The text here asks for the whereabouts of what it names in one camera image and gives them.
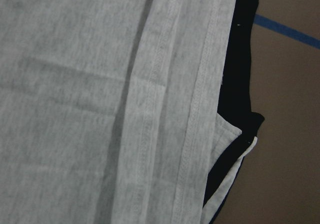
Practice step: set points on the grey cartoon print t-shirt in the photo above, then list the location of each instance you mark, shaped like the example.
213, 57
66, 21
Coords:
123, 111

